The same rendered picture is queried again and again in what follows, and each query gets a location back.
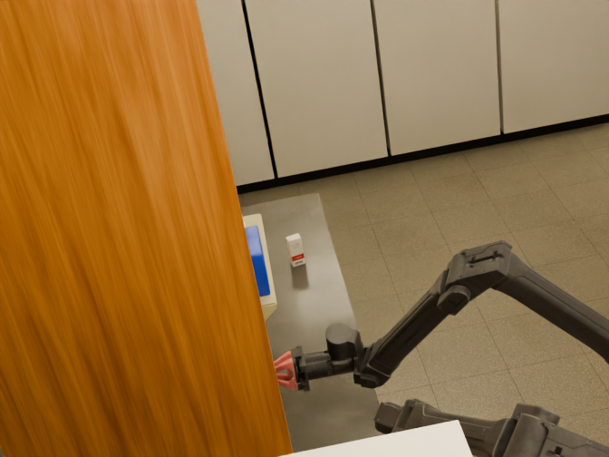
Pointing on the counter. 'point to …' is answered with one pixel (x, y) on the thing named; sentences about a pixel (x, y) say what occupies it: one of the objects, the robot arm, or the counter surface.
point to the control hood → (265, 265)
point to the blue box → (257, 260)
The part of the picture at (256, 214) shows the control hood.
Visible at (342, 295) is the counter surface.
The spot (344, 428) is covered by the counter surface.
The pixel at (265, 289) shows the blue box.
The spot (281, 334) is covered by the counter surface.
